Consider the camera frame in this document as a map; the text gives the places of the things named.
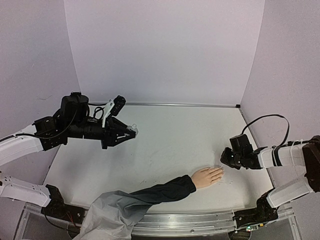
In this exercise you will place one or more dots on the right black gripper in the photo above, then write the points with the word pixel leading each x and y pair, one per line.
pixel 227 158

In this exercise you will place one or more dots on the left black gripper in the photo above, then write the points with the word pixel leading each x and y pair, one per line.
pixel 113 130

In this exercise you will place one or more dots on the clear nail polish bottle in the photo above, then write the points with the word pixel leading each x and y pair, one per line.
pixel 133 128

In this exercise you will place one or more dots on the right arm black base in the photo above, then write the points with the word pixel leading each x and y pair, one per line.
pixel 261 214

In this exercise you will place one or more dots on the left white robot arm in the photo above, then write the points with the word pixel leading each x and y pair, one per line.
pixel 23 143

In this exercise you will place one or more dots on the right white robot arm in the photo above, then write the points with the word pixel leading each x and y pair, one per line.
pixel 303 153

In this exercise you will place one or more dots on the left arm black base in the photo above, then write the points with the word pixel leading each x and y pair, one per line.
pixel 58 209

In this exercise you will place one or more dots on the mannequin hand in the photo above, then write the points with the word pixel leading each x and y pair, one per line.
pixel 206 177

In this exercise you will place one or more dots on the black and grey sleeve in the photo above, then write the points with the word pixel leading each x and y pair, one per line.
pixel 113 215

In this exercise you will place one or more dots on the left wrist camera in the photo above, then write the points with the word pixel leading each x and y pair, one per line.
pixel 112 108

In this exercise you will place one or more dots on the aluminium table back rail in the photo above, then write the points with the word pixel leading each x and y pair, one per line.
pixel 195 105

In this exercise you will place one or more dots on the aluminium table rail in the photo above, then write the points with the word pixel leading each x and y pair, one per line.
pixel 195 105
pixel 34 225

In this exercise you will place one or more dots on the aluminium table front rail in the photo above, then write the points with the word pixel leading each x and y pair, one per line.
pixel 34 225

